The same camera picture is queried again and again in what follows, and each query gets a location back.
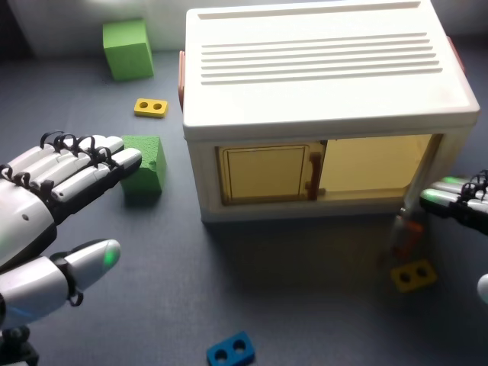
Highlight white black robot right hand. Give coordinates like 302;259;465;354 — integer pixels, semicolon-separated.
419;173;488;306

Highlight white storage box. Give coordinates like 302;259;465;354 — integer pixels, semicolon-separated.
178;0;480;226

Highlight grey table cloth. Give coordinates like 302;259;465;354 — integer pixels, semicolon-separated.
0;34;488;366

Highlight dented green foam block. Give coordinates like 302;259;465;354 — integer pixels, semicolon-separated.
120;135;168;197

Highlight blue two-hole block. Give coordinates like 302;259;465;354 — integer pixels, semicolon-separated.
206;331;255;366

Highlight large green foam cube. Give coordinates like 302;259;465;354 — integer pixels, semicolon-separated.
101;18;156;82

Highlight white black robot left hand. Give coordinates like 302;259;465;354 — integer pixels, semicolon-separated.
0;131;143;331

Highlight yellow two-hole block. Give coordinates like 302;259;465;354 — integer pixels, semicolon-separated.
133;98;169;119
390;258;438;294

